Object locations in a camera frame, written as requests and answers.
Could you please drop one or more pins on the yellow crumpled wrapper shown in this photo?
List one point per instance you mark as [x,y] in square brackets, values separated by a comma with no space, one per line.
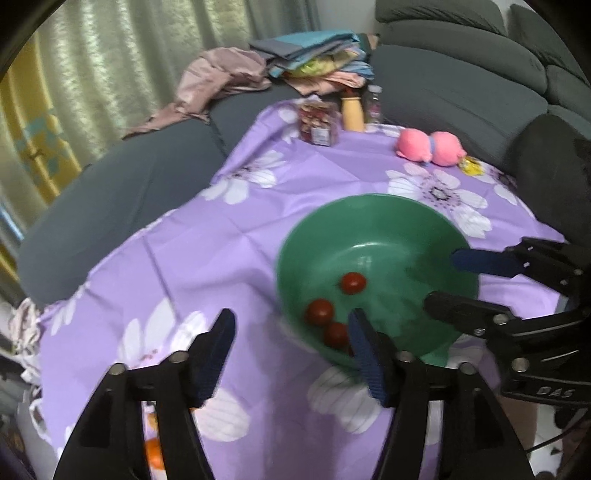
[471,166]

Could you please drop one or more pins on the red cherry tomato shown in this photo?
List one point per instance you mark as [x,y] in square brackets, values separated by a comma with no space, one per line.
[319,312]
[353,283]
[336,334]

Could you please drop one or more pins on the green plastic bowl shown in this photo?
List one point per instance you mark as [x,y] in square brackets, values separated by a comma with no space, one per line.
[369,230]

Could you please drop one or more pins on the pink plush toy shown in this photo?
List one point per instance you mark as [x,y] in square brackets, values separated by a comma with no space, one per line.
[448,148]
[413,145]

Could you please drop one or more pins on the patterned white cloth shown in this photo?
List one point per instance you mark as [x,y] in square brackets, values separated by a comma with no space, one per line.
[25,337]

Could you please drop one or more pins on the clear small bottle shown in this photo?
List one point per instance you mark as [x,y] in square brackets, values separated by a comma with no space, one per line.
[373,104]

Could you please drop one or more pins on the beige bottle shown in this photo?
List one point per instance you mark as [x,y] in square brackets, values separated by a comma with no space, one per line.
[352,113]

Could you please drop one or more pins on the stack of folded clothes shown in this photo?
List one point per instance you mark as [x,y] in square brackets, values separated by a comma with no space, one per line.
[309,50]

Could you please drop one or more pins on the purple floral cloth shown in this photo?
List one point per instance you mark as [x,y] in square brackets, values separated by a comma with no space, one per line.
[231,258]

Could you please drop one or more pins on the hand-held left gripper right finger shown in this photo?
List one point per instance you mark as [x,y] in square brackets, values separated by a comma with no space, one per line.
[367,357]

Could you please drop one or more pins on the orange mandarin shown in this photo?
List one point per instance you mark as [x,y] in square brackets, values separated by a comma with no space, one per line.
[153,454]

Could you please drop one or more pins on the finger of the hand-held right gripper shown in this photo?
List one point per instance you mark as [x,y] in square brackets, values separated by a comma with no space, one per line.
[480,261]
[455,308]

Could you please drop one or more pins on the mauve crumpled garment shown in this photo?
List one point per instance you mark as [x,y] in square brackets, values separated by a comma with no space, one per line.
[217,76]

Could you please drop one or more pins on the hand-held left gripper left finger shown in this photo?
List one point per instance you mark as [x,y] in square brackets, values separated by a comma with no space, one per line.
[216,357]

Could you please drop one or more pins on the grey sofa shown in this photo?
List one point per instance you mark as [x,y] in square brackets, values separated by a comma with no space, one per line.
[443,92]

